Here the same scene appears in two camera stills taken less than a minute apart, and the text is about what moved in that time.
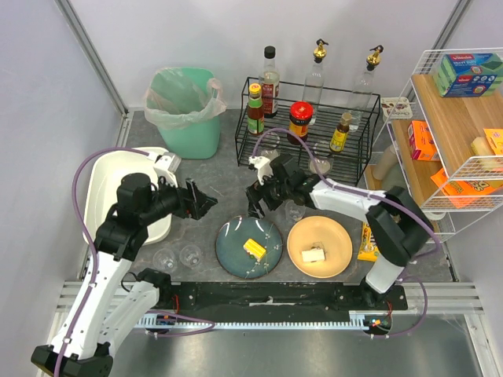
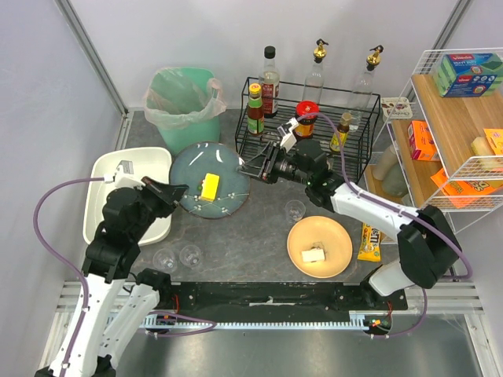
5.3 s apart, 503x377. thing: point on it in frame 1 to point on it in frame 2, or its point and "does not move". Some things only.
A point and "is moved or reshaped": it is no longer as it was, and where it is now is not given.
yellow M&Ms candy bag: x=368 y=250 does not move
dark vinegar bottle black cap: x=269 y=78 does not move
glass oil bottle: x=362 y=92 does not move
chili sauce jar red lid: x=300 y=115 is moved or reshaped
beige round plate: x=320 y=232 does not move
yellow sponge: x=481 y=146 does not move
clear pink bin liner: x=178 y=96 does not move
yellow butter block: x=255 y=249 to x=209 y=187
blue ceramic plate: x=234 y=259 to x=191 y=164
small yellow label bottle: x=339 y=138 does not move
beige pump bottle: x=387 y=161 does not move
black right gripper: x=266 y=190 to x=266 y=166
